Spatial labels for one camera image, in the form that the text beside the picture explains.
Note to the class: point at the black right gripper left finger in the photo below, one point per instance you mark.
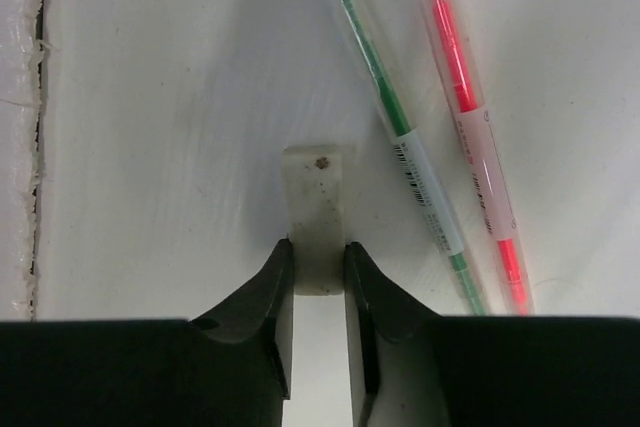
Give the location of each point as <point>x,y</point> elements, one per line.
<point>230,366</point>

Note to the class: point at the red thin pen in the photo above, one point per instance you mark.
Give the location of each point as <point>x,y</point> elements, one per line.
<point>454,62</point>

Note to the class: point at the grey rectangular eraser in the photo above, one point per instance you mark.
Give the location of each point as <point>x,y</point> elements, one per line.
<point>313,178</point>

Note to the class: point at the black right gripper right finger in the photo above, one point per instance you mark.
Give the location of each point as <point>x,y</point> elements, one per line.
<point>410,366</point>

